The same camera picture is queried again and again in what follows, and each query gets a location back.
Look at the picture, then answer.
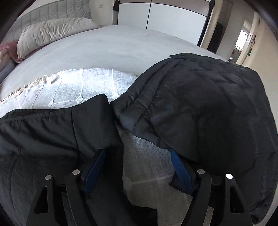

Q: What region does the light blue pillow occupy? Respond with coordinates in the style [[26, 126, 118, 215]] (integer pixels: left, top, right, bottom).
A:
[[0, 59, 17, 83]]

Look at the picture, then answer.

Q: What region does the white sliding wardrobe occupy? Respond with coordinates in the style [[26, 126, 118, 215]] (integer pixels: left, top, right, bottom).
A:
[[117, 0, 215, 46]]

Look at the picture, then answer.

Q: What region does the grey bed sheet mattress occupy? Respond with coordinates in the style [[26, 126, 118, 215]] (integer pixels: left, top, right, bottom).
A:
[[1, 25, 221, 99]]

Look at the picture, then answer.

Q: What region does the dark pink cushion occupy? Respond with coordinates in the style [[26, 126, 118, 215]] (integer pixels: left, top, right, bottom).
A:
[[1, 42, 23, 64]]

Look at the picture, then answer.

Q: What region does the dark quilted jacket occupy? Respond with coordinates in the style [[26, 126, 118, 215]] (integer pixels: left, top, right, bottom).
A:
[[111, 53, 277, 225]]

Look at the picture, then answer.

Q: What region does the pink folded blanket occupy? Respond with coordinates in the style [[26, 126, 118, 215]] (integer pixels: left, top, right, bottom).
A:
[[0, 49, 11, 71]]

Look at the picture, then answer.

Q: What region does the cream room door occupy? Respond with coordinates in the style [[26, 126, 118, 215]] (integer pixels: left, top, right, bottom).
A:
[[236, 12, 260, 65]]

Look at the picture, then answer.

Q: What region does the black garment hanging on wardrobe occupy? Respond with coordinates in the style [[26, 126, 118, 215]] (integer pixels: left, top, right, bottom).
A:
[[112, 0, 120, 12]]

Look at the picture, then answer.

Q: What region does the beige pillow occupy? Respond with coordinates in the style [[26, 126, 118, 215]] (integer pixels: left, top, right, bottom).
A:
[[17, 17, 100, 60]]

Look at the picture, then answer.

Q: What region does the black button-up jacket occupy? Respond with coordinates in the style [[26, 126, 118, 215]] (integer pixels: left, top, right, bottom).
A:
[[1, 94, 158, 225]]

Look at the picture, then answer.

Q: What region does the grey padded headboard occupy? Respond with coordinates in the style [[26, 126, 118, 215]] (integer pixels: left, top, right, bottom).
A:
[[2, 0, 91, 43]]

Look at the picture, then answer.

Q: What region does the white fringed throw blanket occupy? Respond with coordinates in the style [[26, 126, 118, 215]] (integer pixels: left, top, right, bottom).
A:
[[0, 67, 214, 226]]

